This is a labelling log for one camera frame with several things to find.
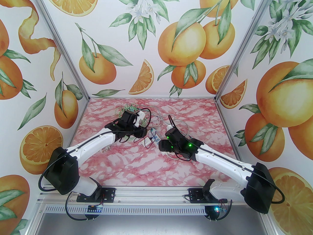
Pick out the aluminium wall base bar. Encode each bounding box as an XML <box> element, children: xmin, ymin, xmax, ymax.
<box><xmin>88</xmin><ymin>96</ymin><xmax>218</xmax><ymax>100</ymax></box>

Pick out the black round controller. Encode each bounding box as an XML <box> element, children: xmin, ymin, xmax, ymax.
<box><xmin>205</xmin><ymin>205</ymin><xmax>226</xmax><ymax>222</ymax></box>

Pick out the white power strip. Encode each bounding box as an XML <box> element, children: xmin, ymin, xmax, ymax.
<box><xmin>150</xmin><ymin>128</ymin><xmax>173</xmax><ymax>156</ymax></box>

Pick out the green cable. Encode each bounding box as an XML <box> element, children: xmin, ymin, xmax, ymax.
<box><xmin>114</xmin><ymin>103</ymin><xmax>138</xmax><ymax>119</ymax></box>

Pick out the black base cable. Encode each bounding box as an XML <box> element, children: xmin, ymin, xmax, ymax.
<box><xmin>65</xmin><ymin>192</ymin><xmax>103</xmax><ymax>222</ymax></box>

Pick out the tangle of thin cables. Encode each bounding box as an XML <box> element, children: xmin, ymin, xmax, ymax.
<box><xmin>149</xmin><ymin>107</ymin><xmax>193</xmax><ymax>139</ymax></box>

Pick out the aluminium table side rail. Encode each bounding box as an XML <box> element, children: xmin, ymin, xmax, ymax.
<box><xmin>216</xmin><ymin>99</ymin><xmax>241</xmax><ymax>160</ymax></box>

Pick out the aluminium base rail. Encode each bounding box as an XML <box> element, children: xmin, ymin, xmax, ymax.
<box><xmin>37</xmin><ymin>186</ymin><xmax>245</xmax><ymax>206</ymax></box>

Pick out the aluminium frame post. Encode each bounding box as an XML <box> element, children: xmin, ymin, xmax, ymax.
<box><xmin>31</xmin><ymin>0</ymin><xmax>90</xmax><ymax>102</ymax></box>
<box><xmin>213</xmin><ymin>0</ymin><xmax>280</xmax><ymax>102</ymax></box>

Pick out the blue circuit board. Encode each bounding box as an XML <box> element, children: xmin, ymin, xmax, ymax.
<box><xmin>84</xmin><ymin>205</ymin><xmax>104</xmax><ymax>221</ymax></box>

